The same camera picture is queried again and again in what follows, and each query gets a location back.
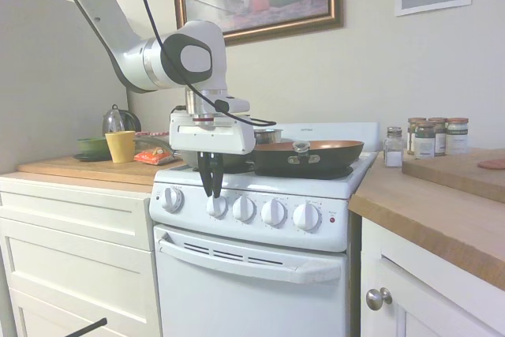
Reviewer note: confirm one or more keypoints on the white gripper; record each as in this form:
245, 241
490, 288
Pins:
213, 137

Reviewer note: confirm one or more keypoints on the white stove burner knob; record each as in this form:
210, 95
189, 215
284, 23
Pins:
273, 212
217, 208
307, 216
243, 208

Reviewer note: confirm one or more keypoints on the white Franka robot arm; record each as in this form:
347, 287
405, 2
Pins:
130, 57

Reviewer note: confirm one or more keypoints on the white electric stove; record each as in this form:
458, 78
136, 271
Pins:
276, 187

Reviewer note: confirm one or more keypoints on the grey frying pan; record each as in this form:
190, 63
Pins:
236, 163

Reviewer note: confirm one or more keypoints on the large white oven knob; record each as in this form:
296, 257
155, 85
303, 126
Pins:
172, 199

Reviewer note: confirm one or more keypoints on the red Kurkure snack bag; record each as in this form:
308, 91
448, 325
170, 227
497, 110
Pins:
152, 156

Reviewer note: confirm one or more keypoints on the glass jar red checkered lid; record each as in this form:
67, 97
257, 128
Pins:
152, 133

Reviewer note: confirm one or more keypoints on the yellow cup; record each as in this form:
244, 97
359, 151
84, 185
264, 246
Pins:
120, 147

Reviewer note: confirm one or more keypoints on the green bowl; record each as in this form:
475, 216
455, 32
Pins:
91, 145

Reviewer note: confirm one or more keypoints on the green plate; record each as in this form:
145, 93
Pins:
88, 157

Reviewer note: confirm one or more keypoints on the copper frying pan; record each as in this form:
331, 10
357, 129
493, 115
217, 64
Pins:
335, 159

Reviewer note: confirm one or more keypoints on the white oven door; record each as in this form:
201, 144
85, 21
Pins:
244, 305

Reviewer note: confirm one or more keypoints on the white drawer cabinet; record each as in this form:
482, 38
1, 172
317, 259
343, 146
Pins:
79, 254

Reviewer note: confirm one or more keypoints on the glass shaker silver cap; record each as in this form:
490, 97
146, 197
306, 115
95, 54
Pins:
393, 149

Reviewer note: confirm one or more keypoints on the thin black rod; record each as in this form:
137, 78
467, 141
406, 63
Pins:
84, 327

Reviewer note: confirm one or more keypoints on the spice jar brown lid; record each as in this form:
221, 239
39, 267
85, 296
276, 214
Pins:
440, 135
411, 135
424, 141

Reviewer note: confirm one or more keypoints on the silver cabinet knob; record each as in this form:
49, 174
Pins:
376, 299

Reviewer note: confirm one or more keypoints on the white door cabinet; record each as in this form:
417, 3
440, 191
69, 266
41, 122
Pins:
414, 293

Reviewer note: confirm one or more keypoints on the wooden cutting board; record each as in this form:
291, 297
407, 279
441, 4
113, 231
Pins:
453, 175

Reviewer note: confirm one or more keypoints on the white label spice jar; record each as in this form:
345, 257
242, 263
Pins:
457, 137

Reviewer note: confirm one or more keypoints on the reddish round lid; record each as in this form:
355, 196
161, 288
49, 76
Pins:
491, 164

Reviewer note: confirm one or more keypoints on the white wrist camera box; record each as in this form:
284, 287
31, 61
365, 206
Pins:
237, 104

